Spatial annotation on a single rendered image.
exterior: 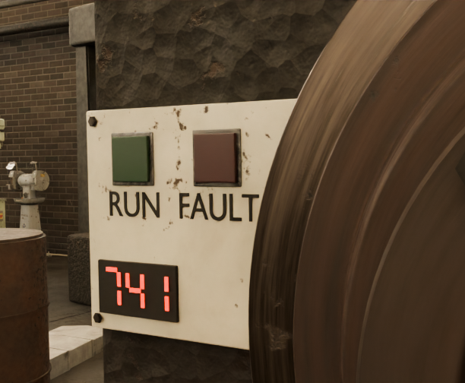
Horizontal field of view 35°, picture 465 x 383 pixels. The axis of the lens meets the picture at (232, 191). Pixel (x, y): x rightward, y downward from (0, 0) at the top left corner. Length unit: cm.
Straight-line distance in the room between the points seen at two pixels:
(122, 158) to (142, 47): 9
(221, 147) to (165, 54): 10
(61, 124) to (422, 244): 891
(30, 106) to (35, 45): 73
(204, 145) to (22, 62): 913
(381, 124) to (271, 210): 8
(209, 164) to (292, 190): 19
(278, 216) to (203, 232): 19
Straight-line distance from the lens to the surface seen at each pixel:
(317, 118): 36
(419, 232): 25
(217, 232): 55
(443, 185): 25
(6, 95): 985
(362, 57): 35
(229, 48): 57
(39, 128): 941
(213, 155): 55
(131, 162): 59
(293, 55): 54
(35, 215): 904
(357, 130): 33
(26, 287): 310
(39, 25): 903
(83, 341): 459
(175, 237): 58
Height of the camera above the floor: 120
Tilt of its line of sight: 3 degrees down
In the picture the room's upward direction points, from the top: 1 degrees counter-clockwise
